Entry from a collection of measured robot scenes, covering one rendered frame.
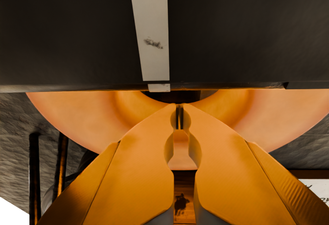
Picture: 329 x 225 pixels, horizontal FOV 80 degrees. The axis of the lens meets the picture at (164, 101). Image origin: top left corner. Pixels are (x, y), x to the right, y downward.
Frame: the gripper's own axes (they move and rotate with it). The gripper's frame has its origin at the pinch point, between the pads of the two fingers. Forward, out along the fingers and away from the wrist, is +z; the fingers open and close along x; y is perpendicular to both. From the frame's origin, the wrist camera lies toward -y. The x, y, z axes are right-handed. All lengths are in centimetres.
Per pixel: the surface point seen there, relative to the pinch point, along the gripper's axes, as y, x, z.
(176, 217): 12.9, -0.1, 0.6
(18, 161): 22.8, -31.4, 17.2
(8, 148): 18.5, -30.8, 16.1
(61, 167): 8.9, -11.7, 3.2
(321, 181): 27.3, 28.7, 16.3
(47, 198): 20.2, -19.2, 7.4
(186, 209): 12.7, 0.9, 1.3
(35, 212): 11.6, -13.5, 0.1
